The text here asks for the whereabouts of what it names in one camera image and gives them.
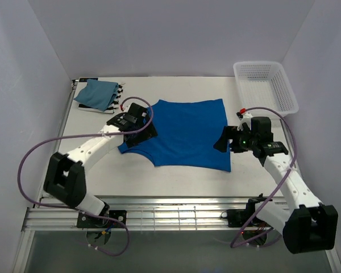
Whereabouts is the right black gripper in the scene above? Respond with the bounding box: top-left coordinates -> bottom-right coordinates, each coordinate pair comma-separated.
213,126 -> 257,154

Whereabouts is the black white striped tank top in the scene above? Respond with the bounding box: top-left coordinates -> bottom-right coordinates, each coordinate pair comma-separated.
77,84 -> 123,114

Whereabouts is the royal blue tank top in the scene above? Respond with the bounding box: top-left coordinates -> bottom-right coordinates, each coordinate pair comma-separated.
118,99 -> 231,172

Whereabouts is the light blue tank top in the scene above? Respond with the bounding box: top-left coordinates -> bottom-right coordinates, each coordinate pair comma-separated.
74,79 -> 119,112

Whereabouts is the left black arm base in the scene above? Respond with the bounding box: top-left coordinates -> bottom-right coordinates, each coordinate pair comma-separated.
76,209 -> 128,229

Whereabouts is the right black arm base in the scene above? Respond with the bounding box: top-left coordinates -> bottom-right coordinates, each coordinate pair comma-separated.
221,209 -> 253,228

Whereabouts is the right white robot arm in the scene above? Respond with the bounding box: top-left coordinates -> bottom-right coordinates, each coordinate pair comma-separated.
214,123 -> 338,254

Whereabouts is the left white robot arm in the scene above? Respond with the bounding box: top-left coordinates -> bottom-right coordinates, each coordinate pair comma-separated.
44,121 -> 157,228

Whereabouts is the white plastic basket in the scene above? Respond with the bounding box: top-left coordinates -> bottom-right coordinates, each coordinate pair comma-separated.
233,61 -> 299,117

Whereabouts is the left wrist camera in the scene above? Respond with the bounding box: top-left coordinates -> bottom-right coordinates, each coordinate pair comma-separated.
106,103 -> 148,131

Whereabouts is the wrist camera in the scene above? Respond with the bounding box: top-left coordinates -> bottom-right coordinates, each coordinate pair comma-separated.
236,109 -> 273,142
106,103 -> 148,131

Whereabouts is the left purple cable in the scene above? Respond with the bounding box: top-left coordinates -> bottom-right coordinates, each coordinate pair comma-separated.
16,96 -> 154,256

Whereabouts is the purple cable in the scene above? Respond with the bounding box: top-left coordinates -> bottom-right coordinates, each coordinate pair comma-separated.
16,96 -> 154,256
229,106 -> 298,249

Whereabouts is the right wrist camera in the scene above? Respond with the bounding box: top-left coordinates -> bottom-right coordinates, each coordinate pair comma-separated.
236,109 -> 273,142

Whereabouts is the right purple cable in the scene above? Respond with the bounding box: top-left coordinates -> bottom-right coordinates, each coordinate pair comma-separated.
229,106 -> 298,249

